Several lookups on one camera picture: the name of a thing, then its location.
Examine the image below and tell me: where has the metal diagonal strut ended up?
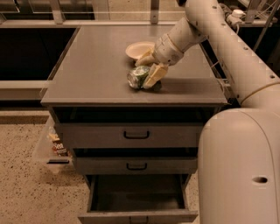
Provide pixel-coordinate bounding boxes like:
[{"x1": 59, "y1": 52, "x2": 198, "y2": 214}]
[{"x1": 253, "y1": 0, "x2": 280, "y2": 52}]

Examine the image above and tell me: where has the grey middle drawer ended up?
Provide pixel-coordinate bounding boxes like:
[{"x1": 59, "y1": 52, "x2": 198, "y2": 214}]
[{"x1": 73, "y1": 157, "x2": 197, "y2": 175}]

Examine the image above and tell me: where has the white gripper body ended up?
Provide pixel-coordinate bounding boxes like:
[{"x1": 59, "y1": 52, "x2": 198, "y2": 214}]
[{"x1": 152, "y1": 33, "x2": 184, "y2": 66}]

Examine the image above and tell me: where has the clear plastic storage bin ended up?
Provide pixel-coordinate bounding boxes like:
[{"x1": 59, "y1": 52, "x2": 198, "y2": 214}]
[{"x1": 31, "y1": 117, "x2": 74, "y2": 173}]

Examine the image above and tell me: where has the grey open bottom drawer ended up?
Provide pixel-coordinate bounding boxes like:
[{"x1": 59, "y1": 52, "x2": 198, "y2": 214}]
[{"x1": 78, "y1": 175, "x2": 198, "y2": 224}]

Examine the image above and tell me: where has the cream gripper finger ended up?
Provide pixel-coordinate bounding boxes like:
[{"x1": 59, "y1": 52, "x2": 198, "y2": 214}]
[
  {"x1": 135, "y1": 48, "x2": 157, "y2": 67},
  {"x1": 143, "y1": 63, "x2": 168, "y2": 89}
]

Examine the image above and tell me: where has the snack packet in bin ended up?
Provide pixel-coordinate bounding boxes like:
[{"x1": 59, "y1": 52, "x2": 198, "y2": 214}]
[{"x1": 48, "y1": 133, "x2": 68, "y2": 157}]

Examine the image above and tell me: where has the grey top drawer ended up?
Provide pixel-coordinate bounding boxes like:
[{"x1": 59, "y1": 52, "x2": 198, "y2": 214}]
[{"x1": 55, "y1": 123, "x2": 202, "y2": 149}]

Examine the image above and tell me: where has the grey drawer cabinet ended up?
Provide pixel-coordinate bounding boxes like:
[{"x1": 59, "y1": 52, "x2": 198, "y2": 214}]
[{"x1": 42, "y1": 25, "x2": 227, "y2": 175}]

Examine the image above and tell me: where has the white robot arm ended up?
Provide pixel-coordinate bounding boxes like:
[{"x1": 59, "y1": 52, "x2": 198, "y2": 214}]
[{"x1": 137, "y1": 0, "x2": 280, "y2": 224}]

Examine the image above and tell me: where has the white paper bowl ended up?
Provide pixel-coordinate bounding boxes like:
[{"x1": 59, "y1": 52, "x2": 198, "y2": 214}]
[{"x1": 125, "y1": 41, "x2": 154, "y2": 60}]

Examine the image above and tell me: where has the crushed green soda can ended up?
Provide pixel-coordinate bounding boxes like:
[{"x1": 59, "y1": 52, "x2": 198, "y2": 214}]
[{"x1": 127, "y1": 66, "x2": 162, "y2": 92}]

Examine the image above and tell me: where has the white power strip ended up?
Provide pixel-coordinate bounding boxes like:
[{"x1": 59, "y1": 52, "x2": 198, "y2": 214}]
[{"x1": 220, "y1": 3, "x2": 245, "y2": 29}]

